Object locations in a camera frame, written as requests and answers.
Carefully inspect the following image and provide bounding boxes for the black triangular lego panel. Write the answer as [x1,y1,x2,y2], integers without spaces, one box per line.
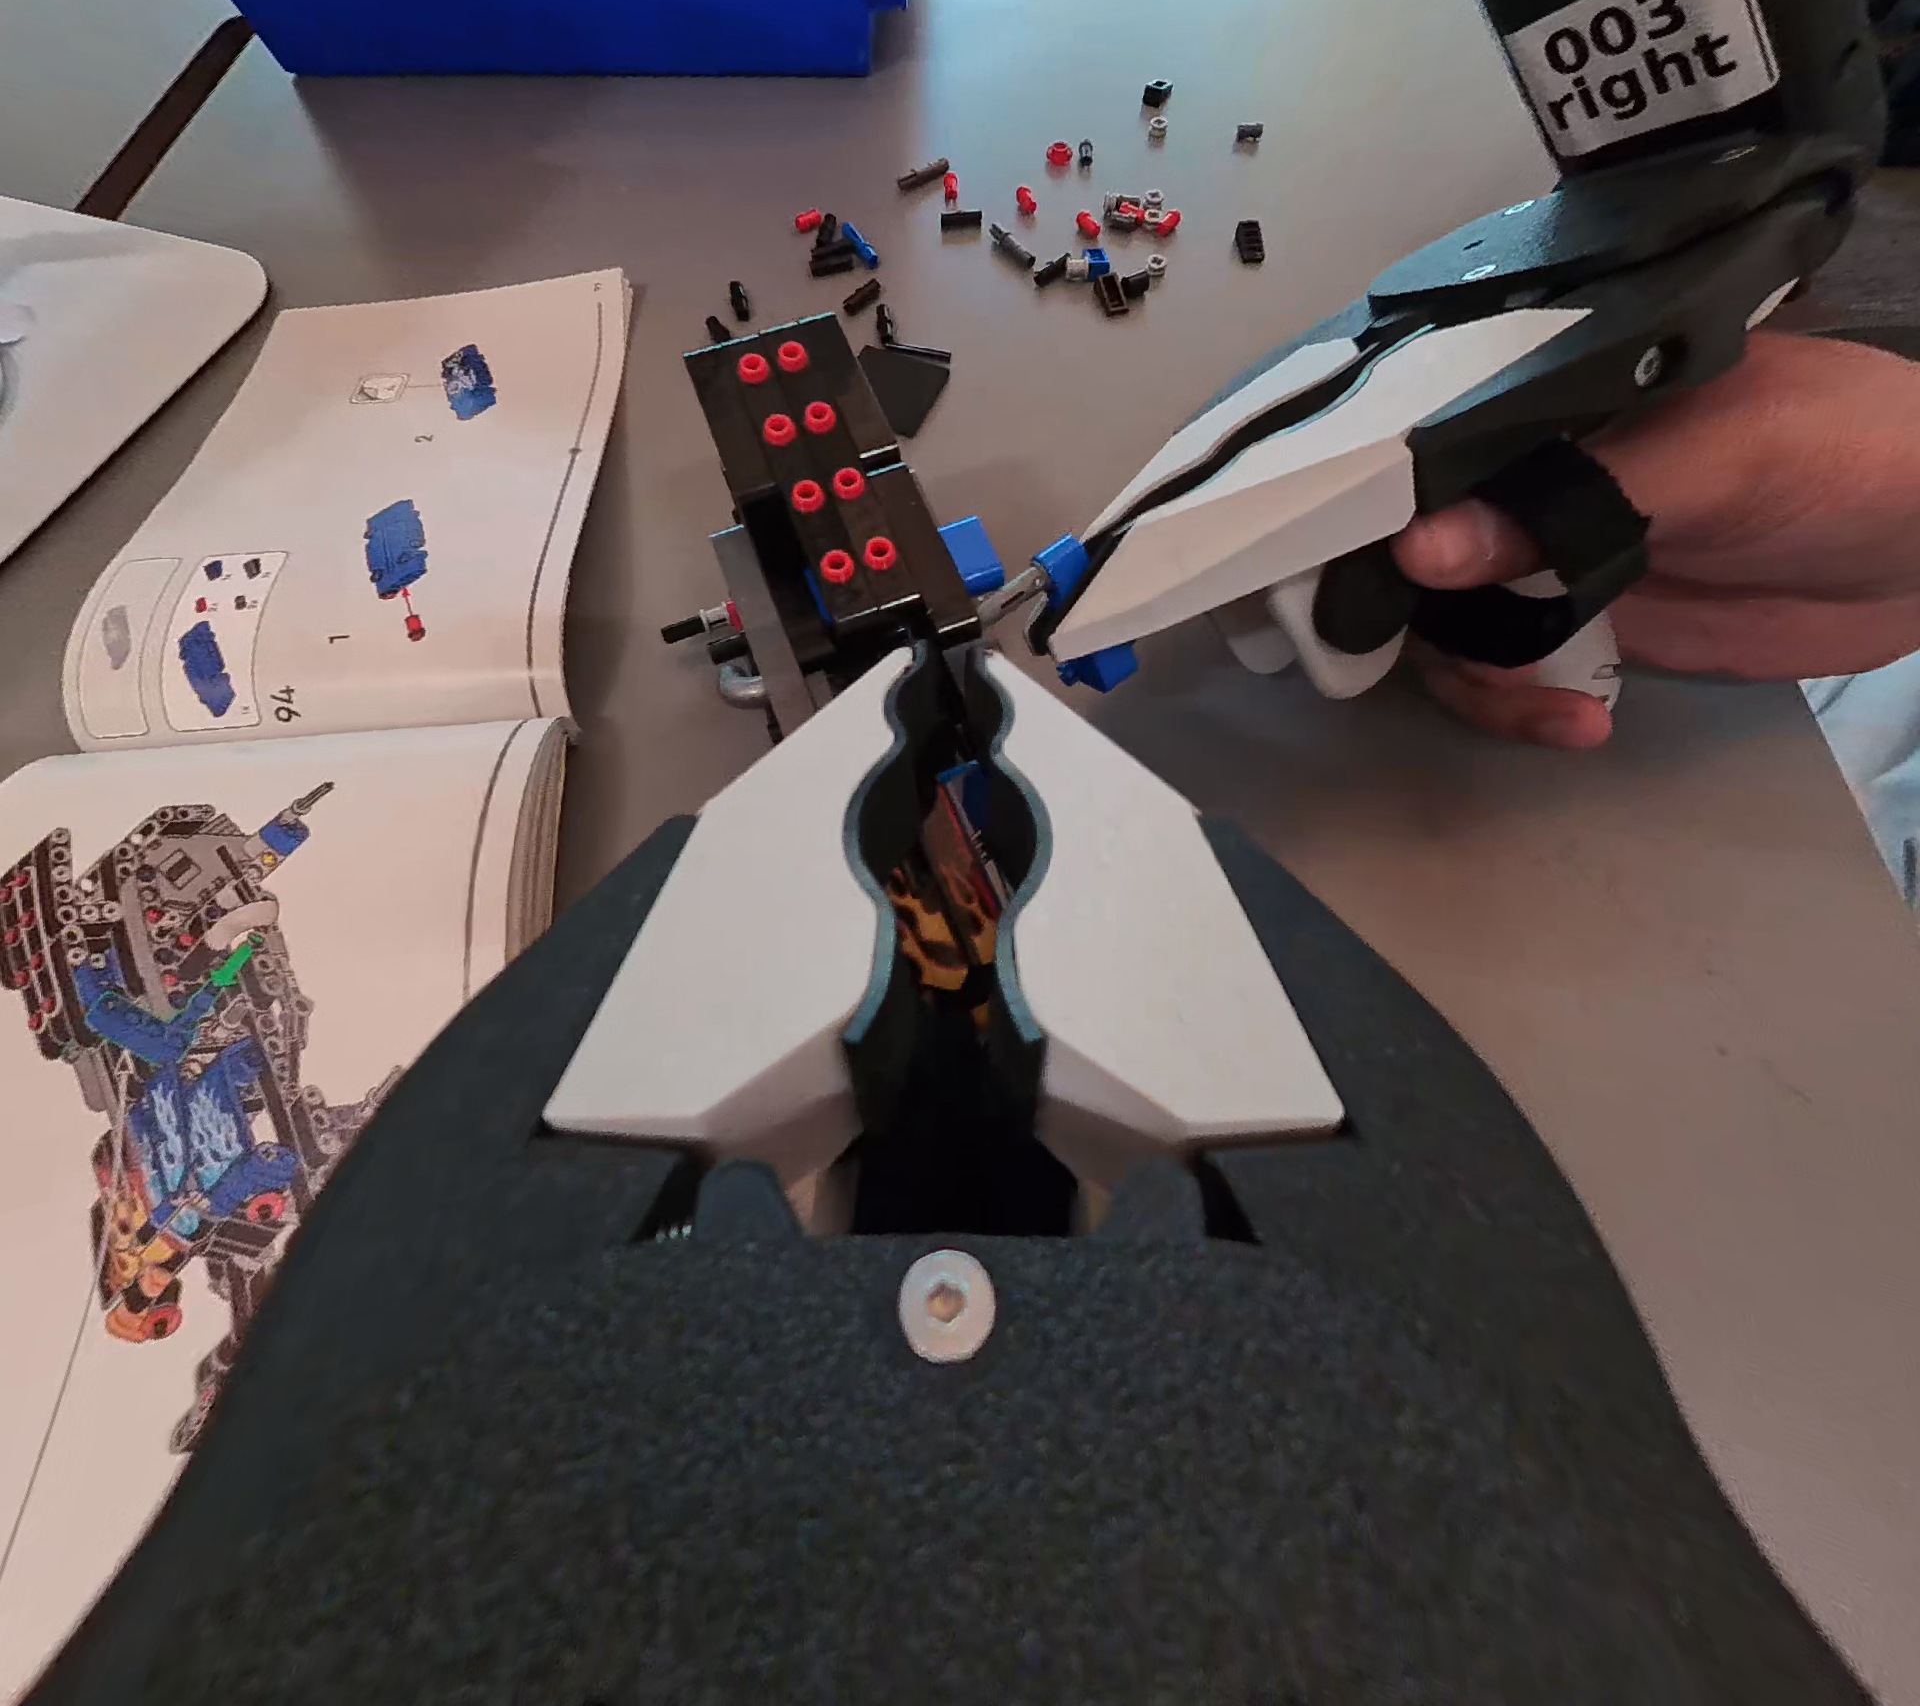
[857,343,954,441]

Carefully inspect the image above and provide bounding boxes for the open lego instruction booklet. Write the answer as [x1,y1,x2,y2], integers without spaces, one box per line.
[0,267,636,1664]

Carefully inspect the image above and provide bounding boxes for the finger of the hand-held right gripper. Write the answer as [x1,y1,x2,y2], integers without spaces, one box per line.
[1074,305,1446,548]
[1044,308,1596,669]

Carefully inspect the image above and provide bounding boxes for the black and blue lego truck model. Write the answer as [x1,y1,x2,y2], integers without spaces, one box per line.
[661,314,1052,1040]

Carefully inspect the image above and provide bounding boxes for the person's right hand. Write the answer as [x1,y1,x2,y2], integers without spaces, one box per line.
[1386,328,1920,752]

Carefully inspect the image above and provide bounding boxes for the blue lego beam piece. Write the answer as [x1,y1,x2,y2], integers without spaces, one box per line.
[1024,530,1147,698]

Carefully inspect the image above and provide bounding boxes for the white stand base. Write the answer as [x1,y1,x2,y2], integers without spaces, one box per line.
[0,194,271,568]

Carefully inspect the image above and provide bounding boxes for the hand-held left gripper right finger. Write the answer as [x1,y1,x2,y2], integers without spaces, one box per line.
[956,650,1350,1178]

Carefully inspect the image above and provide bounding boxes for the scattered small lego pieces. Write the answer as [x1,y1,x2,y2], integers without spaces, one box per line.
[725,78,1273,341]

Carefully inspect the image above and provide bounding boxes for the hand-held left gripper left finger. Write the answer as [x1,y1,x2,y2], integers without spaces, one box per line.
[543,645,943,1178]

